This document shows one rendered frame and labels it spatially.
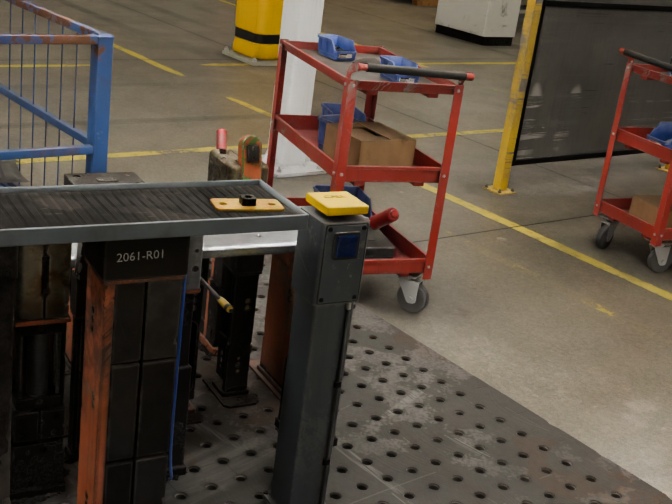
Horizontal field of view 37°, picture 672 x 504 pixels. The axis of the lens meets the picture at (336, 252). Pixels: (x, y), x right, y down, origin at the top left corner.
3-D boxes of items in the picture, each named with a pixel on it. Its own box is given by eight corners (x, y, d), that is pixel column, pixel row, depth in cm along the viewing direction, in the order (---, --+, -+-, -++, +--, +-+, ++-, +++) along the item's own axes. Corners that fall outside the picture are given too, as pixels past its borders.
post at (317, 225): (307, 487, 149) (347, 203, 134) (332, 516, 143) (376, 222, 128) (261, 496, 145) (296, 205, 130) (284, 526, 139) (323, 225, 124)
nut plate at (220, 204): (276, 201, 124) (277, 192, 124) (285, 211, 121) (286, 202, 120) (208, 200, 121) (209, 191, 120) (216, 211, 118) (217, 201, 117)
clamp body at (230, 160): (229, 322, 199) (247, 144, 187) (261, 356, 187) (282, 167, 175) (178, 328, 194) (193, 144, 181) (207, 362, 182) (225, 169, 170)
